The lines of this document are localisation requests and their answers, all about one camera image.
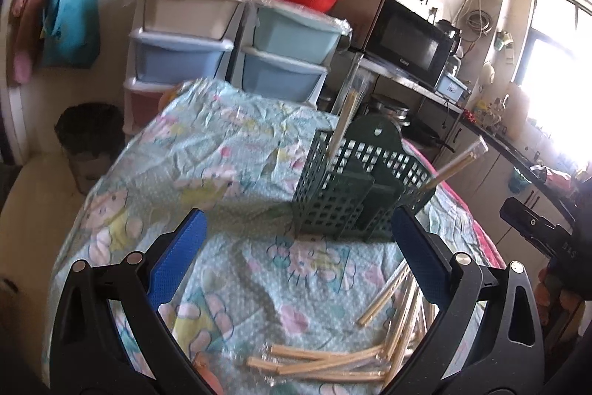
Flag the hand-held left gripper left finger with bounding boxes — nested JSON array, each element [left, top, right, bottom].
[[48, 208, 209, 395]]

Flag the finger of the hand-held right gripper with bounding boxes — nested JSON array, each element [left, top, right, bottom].
[[499, 197, 572, 260]]

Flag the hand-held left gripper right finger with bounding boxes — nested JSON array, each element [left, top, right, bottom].
[[383, 205, 547, 395]]

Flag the chopstick pair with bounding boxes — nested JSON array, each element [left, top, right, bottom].
[[326, 53, 371, 161], [418, 138, 489, 193]]

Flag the green plastic utensil basket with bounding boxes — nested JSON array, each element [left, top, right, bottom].
[[293, 114, 434, 242]]

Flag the pile of chopsticks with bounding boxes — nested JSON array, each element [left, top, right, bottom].
[[245, 261, 440, 387]]

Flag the pink fleece blanket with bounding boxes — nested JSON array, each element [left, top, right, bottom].
[[406, 144, 506, 271]]

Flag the white kitchen cabinet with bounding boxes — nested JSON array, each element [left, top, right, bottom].
[[435, 122, 556, 241]]

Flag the black kitchen counter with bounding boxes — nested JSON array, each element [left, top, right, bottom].
[[458, 113, 579, 215]]

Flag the black frying pan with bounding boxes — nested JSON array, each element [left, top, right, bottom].
[[406, 119, 447, 147]]

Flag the floral light blue tablecloth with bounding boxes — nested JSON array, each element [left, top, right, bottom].
[[41, 78, 491, 395]]

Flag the black trash bin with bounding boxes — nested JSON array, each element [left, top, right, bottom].
[[54, 103, 127, 195]]

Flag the stacked steel pots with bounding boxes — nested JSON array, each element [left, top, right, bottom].
[[370, 95, 412, 124]]

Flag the light blue storage box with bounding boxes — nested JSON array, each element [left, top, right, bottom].
[[437, 73, 469, 98]]

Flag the window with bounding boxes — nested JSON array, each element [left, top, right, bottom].
[[526, 0, 592, 174]]

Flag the metal kitchen shelf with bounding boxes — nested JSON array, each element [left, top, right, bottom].
[[332, 50, 464, 133]]

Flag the black microwave oven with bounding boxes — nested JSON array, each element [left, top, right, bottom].
[[363, 0, 457, 87]]

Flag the plastic drawer storage unit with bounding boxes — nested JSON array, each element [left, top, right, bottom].
[[122, 0, 251, 135]]

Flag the white drawer tower blue drawers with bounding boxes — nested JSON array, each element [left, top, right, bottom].
[[229, 0, 353, 107]]

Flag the teal hanging bag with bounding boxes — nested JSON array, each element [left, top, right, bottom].
[[41, 0, 101, 68]]

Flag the white round wall holder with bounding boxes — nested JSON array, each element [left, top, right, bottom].
[[478, 62, 497, 88]]

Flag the coiled metal hose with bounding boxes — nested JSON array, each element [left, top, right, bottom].
[[464, 8, 494, 40]]

